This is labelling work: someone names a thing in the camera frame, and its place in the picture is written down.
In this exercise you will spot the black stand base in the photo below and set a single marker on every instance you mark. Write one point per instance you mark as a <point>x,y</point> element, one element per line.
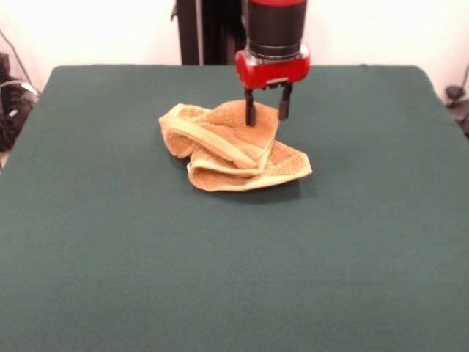
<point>458,106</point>

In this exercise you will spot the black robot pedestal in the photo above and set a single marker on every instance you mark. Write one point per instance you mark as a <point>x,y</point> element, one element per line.
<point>187,36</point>

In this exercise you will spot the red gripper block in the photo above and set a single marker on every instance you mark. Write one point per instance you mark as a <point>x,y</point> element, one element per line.
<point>271,73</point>

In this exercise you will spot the dark green table cloth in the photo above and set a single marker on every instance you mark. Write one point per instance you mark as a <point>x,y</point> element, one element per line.
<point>110,256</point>

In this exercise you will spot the tan terry towel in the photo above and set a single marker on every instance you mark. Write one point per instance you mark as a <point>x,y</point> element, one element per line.
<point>220,179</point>

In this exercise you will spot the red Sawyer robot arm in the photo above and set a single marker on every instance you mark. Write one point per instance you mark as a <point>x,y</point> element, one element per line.
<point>276,25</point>

